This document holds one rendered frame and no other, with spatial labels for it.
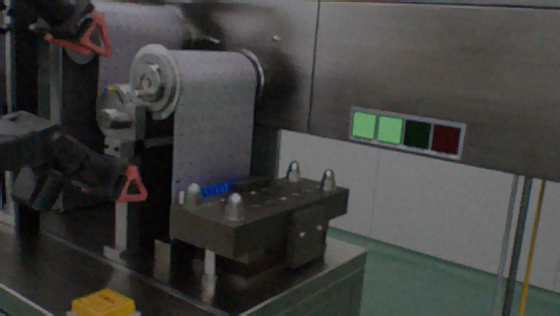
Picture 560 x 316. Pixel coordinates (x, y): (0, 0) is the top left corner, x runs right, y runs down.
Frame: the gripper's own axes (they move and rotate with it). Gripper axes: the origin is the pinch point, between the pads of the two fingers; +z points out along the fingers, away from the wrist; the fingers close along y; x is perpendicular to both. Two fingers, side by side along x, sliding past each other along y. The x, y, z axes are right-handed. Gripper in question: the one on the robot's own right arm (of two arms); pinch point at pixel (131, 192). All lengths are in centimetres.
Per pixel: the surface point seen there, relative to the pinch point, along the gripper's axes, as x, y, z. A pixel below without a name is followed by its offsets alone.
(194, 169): 10.1, 0.2, 12.4
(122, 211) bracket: -3.0, -9.3, 8.1
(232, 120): 23.8, 0.5, 16.7
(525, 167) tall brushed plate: 30, 57, 31
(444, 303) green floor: 31, -12, 247
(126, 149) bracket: 7.7, -7.0, 0.3
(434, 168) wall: 111, -45, 256
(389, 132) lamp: 32, 30, 29
